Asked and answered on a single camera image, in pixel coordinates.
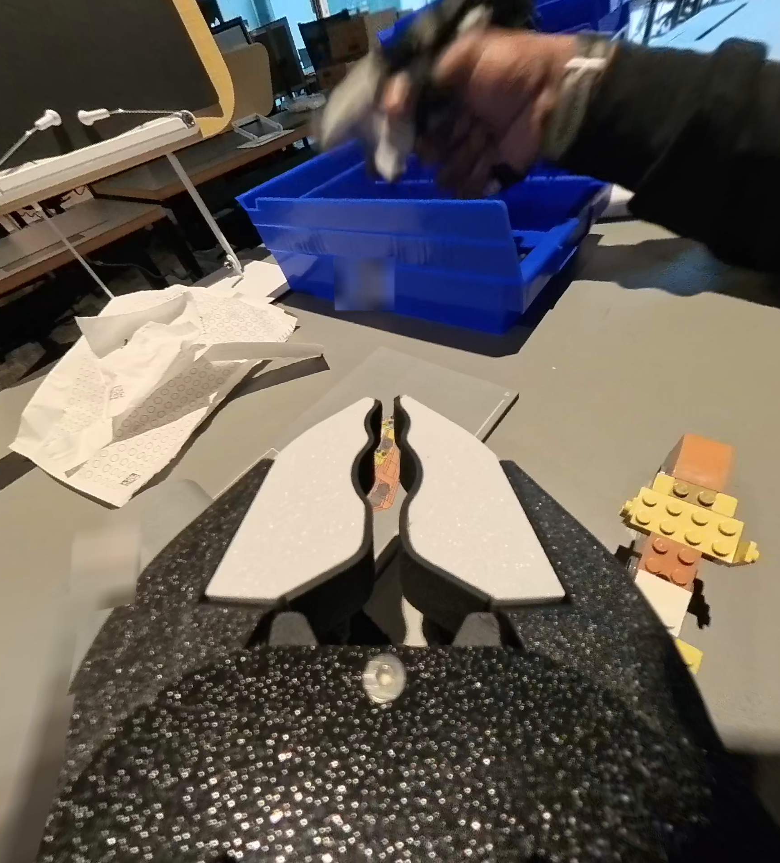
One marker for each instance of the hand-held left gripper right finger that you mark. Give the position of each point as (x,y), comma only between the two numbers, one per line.
(477,526)

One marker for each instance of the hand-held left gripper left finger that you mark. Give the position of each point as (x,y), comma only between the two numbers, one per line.
(295,526)

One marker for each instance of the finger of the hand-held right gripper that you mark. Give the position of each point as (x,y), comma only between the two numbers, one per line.
(356,101)
(395,148)

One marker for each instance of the blue plastic bin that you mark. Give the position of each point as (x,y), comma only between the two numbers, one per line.
(396,236)
(578,13)

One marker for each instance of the grey instruction booklet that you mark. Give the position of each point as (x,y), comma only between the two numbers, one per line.
(444,388)

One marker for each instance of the brown yellow toy brick model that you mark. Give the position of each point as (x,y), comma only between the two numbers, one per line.
(686,519)

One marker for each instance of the person's right forearm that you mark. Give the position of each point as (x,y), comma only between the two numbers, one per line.
(700,135)

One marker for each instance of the white bar desk lamp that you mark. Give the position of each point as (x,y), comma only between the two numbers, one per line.
(86,158)

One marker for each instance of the wood-edged grey desk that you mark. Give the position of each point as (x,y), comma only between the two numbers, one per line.
(59,236)

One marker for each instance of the person's right hand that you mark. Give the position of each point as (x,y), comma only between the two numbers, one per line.
(497,94)

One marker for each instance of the cardboard box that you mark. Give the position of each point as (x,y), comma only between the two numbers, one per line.
(353,40)

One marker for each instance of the crumpled white paper bag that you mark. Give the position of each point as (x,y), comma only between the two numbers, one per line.
(147,391)

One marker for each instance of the black wood-edged divider panel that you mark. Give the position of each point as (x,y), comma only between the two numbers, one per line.
(59,67)

